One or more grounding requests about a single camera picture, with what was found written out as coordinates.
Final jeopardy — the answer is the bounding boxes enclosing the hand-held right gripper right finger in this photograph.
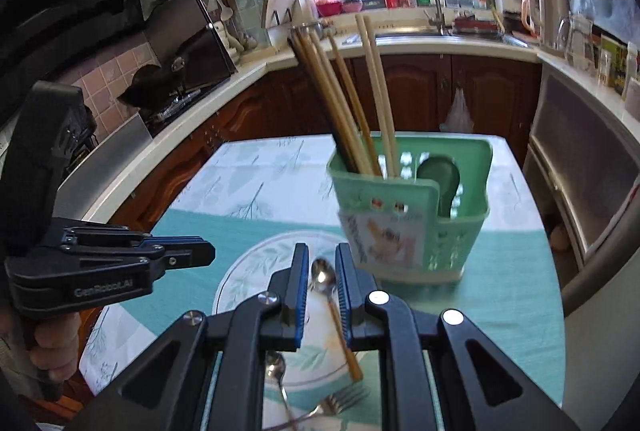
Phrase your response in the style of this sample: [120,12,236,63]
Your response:
[334,242,576,431]

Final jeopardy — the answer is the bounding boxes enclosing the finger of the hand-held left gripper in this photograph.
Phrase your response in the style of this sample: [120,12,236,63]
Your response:
[65,236,217,283]
[44,217,156,252]

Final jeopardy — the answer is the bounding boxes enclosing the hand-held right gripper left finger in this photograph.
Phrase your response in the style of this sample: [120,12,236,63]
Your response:
[87,242,309,431]

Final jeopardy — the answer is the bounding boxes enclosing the steel spoon with wooden handle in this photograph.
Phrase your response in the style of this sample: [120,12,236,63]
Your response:
[311,258,364,383]

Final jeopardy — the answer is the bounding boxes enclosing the green plastic utensil holder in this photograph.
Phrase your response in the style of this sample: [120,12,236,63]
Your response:
[327,134,493,284]

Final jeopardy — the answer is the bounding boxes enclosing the brown wooden chopstick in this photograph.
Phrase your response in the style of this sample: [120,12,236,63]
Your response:
[327,35,383,176]
[297,34,366,174]

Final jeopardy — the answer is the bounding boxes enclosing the pale bamboo chopstick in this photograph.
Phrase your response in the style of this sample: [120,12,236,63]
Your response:
[364,14,402,178]
[355,14,396,178]
[309,31,375,176]

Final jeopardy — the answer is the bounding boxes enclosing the person's left forearm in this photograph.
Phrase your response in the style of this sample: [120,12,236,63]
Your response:
[0,331,36,414]

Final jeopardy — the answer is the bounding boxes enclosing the person's left hand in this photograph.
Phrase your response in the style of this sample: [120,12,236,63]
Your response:
[29,310,82,383]

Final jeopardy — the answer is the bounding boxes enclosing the all-steel spoon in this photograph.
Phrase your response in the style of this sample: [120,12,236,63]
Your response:
[264,350,303,431]

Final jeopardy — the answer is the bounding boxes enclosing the steel fork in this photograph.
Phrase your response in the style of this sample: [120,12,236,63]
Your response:
[272,382,372,431]

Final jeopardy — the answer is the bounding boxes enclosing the black wok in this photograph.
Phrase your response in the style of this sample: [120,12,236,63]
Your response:
[117,65,187,110]

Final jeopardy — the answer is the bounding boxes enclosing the gas stove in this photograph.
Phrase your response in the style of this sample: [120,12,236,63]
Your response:
[140,78,236,134]

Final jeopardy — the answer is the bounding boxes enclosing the large grey-green spoon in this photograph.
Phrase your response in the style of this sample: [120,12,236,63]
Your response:
[417,156,462,218]

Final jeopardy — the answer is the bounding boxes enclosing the green floral tablecloth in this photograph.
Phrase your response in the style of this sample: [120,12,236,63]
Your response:
[80,134,566,431]

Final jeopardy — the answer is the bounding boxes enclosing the white kitchen countertop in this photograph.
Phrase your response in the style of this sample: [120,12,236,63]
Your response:
[82,18,640,222]

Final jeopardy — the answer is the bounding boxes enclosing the black stove splash guard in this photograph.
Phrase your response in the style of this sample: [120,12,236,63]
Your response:
[145,0,239,87]

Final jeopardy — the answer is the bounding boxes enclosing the brown wooden kitchen cabinets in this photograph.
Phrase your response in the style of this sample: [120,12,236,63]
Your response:
[82,54,543,362]

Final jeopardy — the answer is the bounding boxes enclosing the hanging plastic bag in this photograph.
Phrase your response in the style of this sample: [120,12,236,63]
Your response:
[442,84,474,133]

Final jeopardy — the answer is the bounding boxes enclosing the pale cutting board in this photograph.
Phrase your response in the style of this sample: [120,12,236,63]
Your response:
[261,0,302,31]

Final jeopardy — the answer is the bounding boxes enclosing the steel sink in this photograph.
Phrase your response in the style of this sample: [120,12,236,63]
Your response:
[374,27,528,48]

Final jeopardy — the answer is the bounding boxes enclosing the glass pitcher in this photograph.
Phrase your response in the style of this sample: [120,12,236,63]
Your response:
[556,14,597,73]

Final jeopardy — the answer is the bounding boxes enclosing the steel electric kettle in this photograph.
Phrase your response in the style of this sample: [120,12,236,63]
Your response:
[521,0,572,51]

